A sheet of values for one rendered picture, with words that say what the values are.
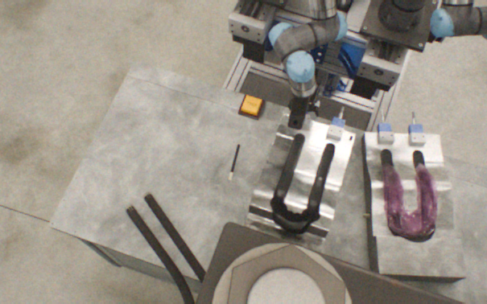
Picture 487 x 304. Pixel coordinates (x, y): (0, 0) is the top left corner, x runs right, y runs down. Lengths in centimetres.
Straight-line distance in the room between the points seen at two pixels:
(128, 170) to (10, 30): 174
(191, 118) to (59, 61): 141
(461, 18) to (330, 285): 114
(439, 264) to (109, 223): 106
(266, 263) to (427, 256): 128
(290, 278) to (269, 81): 226
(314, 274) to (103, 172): 146
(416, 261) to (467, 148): 137
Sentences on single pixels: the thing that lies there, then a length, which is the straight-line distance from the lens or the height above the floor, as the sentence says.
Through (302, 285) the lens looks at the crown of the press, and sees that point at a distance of 37.
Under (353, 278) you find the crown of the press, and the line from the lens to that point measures 43.
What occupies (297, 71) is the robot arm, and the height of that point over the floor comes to 128.
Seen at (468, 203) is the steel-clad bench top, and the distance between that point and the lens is 187.
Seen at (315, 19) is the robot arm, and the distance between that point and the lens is 147.
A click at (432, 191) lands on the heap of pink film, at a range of 171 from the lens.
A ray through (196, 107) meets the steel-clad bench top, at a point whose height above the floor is 80.
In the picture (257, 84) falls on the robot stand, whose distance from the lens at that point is 259.
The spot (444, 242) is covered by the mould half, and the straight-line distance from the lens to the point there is 167.
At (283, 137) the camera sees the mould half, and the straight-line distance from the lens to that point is 170.
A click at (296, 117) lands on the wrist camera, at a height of 107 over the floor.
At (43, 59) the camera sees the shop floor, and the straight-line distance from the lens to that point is 313.
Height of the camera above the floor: 242
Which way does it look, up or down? 67 degrees down
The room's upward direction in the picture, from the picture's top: straight up
